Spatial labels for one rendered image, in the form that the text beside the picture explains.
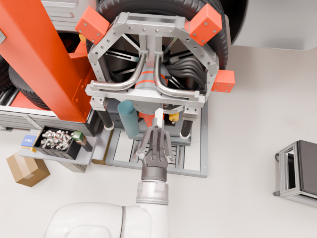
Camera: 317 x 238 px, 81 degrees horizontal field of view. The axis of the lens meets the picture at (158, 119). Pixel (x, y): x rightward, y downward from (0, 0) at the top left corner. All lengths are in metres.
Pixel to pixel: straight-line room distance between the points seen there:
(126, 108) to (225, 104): 1.22
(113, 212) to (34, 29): 0.65
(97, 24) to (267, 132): 1.62
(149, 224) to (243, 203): 1.19
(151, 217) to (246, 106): 1.66
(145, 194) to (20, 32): 0.63
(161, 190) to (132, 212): 0.09
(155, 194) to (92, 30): 0.59
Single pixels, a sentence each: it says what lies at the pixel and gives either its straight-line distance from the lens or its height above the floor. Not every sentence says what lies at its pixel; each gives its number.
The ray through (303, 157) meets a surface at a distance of 1.53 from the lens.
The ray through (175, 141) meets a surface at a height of 0.16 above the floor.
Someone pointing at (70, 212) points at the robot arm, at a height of 1.03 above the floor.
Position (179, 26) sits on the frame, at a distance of 0.68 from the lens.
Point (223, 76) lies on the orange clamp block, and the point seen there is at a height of 0.88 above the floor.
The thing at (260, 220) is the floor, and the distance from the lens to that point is 1.66.
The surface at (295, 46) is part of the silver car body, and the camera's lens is 1.40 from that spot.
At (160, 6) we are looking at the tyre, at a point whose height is 1.14.
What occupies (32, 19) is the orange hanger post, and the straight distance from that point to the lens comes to 0.83.
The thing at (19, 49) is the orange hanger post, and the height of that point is 1.05.
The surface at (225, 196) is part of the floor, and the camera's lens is 1.59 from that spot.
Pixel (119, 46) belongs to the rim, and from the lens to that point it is 1.14.
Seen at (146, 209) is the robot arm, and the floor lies 0.98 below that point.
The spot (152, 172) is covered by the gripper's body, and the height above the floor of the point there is 0.98.
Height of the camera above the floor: 1.49
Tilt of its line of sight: 60 degrees down
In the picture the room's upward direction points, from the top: straight up
